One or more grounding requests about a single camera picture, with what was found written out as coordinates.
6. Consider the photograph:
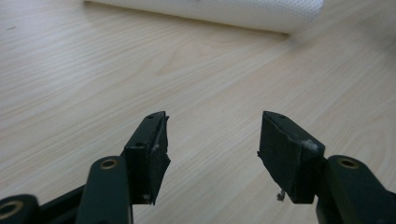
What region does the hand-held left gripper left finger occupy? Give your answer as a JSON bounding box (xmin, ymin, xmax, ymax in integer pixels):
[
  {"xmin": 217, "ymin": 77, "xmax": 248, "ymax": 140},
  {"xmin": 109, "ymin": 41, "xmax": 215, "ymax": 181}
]
[{"xmin": 75, "ymin": 110, "xmax": 172, "ymax": 224}]

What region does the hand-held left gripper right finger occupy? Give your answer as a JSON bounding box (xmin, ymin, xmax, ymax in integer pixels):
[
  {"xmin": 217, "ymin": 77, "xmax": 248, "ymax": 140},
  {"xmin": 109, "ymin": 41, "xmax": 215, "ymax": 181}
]
[{"xmin": 257, "ymin": 110, "xmax": 396, "ymax": 224}]

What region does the white textured cloth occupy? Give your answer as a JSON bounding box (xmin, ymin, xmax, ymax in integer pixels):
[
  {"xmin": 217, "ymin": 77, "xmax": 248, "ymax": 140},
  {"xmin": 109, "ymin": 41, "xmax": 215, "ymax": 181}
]
[{"xmin": 83, "ymin": 0, "xmax": 325, "ymax": 35}]

